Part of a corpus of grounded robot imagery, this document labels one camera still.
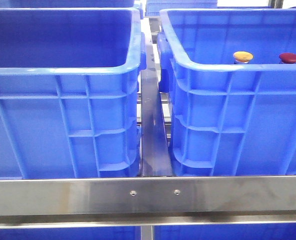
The blue plastic crate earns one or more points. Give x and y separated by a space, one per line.
230 119
68 92

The blue crate lower right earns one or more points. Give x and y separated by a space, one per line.
264 231

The stainless steel front rail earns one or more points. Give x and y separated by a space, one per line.
147 201

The blue plastic crate right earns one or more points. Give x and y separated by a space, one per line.
230 119

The blue crate rear right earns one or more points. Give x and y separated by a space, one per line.
153 7

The steel centre divider bar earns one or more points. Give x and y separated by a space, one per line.
155 157

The blue plastic crate left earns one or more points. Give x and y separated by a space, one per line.
68 92

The blue crate lower left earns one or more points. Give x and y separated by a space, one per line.
75 233

